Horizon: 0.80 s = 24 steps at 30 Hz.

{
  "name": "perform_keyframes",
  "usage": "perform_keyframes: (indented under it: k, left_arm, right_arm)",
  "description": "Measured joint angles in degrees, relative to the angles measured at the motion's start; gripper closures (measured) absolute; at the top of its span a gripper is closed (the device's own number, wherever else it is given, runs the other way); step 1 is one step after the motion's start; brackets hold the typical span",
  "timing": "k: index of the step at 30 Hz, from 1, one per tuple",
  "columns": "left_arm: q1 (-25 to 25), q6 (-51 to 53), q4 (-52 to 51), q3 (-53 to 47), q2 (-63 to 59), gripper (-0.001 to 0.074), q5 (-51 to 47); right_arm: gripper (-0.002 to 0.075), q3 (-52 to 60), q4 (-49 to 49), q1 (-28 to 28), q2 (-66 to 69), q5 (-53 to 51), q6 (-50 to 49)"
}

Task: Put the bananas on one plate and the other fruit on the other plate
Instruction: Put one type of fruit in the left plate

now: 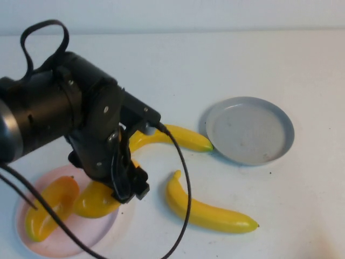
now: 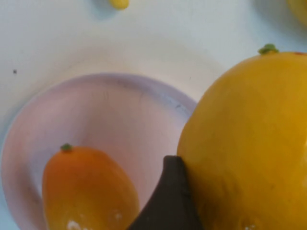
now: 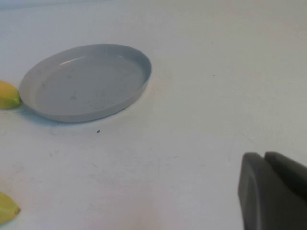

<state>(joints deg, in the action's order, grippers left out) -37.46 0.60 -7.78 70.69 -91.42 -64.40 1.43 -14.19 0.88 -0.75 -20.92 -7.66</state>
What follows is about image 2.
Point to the orange blushed yellow mango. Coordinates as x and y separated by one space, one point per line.
88 189

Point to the pink round plate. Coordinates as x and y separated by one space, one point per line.
100 115

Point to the yellow banana with green tip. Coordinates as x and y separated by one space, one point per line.
118 3

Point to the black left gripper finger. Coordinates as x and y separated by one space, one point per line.
170 198

